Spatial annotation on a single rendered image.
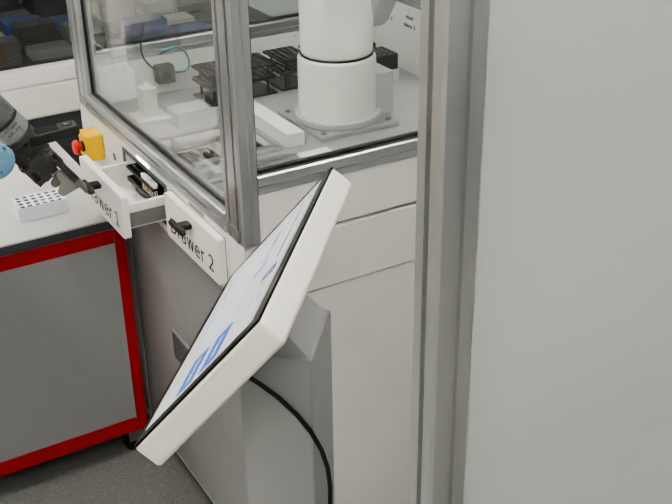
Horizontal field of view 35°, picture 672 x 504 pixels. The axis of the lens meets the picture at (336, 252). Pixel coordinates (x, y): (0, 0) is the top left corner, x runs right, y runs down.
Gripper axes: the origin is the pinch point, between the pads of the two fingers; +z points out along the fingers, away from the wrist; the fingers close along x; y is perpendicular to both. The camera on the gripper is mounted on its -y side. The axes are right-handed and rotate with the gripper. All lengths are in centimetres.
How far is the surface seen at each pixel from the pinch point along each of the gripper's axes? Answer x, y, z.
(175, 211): 23.5, -10.3, 8.6
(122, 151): -14.4, -12.4, 8.8
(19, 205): -23.9, 15.5, 4.4
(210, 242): 42.4, -10.4, 8.3
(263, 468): 102, 11, 7
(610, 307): 166, -29, -39
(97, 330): -11.3, 25.5, 39.5
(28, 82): -80, -9, 5
